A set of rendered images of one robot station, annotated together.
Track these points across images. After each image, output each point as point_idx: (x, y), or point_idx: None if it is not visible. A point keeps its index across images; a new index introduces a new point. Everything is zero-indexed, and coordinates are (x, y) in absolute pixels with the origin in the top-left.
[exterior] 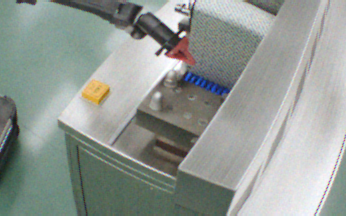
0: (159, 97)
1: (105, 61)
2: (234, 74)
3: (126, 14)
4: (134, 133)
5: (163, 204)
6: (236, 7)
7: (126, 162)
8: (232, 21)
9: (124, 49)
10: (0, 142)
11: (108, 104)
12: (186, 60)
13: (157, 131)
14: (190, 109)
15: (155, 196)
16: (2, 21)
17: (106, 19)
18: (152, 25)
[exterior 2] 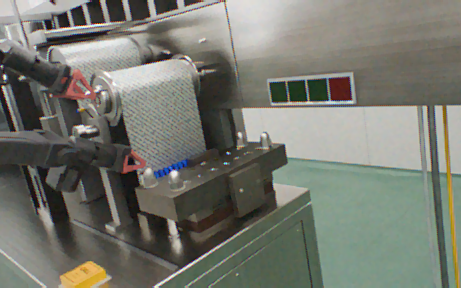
0: (178, 172)
1: (34, 276)
2: (178, 142)
3: (60, 139)
4: (171, 250)
5: (252, 286)
6: (144, 67)
7: (206, 265)
8: (155, 80)
9: (31, 262)
10: None
11: (112, 270)
12: (138, 165)
13: (199, 206)
14: (193, 175)
15: (243, 283)
16: None
17: (39, 160)
18: (91, 143)
